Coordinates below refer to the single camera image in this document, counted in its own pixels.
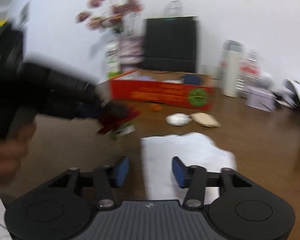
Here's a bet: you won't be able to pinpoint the white tissue paper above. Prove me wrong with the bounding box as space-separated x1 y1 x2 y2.
141 133 237 203

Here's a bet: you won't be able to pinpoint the red rose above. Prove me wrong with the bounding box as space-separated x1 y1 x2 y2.
97 105 140 140

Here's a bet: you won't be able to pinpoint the orange candy wrapper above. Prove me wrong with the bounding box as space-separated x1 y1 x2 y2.
150 103 162 112

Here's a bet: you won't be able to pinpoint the navy zipper pouch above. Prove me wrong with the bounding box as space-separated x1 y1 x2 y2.
181 74 202 86

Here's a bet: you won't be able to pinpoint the purple cloth mat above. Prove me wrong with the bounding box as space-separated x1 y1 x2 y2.
135 75 157 81

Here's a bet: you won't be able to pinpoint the left hand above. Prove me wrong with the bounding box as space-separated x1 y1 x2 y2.
0 122 37 186

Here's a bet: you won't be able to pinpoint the red cardboard box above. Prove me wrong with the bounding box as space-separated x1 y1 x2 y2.
108 69 215 111

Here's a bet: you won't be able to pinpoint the milk carton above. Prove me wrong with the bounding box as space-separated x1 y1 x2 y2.
104 40 121 79

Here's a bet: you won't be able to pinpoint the white tin box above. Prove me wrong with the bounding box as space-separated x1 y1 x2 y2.
246 86 275 112

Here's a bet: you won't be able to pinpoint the clear glass cup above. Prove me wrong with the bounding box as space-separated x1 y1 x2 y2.
199 64 221 79

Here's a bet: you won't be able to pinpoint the dried pink flowers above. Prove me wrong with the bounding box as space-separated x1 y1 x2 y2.
75 0 143 36

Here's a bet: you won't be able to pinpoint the purple ceramic vase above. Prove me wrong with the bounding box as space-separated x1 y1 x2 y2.
119 35 144 73

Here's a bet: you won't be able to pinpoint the right water bottle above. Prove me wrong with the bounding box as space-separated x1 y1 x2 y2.
236 50 261 98

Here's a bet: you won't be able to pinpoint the white round speaker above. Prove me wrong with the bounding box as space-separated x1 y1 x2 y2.
258 72 274 90

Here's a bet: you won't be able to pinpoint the black paper bag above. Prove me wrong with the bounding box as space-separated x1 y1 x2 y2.
142 0 200 74

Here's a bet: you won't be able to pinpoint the white thermos bottle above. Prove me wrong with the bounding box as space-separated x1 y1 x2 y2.
222 40 243 98

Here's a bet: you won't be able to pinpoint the white curved paper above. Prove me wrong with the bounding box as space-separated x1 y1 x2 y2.
283 79 300 107

